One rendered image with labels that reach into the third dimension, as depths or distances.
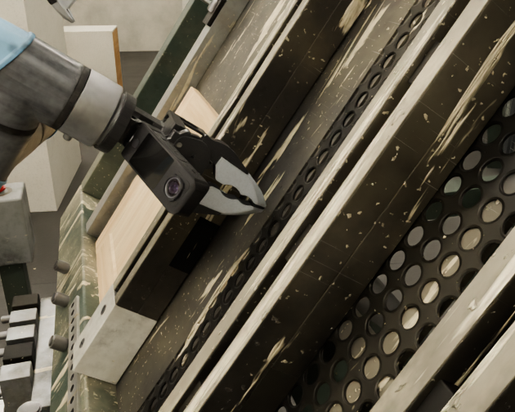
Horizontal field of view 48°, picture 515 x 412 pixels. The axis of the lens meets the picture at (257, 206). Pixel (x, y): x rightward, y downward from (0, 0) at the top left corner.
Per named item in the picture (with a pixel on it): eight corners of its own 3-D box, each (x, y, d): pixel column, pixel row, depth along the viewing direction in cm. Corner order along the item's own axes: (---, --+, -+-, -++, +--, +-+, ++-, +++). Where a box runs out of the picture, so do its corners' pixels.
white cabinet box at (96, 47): (69, 94, 633) (60, 25, 603) (123, 92, 638) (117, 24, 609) (61, 104, 592) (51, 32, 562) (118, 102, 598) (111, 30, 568)
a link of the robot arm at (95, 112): (91, 77, 57) (51, 144, 59) (132, 100, 59) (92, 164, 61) (91, 61, 64) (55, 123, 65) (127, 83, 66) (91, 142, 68)
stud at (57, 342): (63, 347, 102) (47, 341, 100) (69, 336, 101) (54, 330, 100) (63, 356, 100) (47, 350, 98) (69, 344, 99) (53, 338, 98)
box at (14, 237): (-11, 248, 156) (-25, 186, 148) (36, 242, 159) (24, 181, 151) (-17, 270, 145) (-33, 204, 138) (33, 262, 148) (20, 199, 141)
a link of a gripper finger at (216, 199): (253, 193, 76) (195, 160, 71) (266, 212, 70) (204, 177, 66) (240, 212, 76) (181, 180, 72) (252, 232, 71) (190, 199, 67)
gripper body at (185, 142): (209, 131, 72) (124, 79, 67) (225, 154, 65) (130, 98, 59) (177, 180, 74) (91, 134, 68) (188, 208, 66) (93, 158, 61)
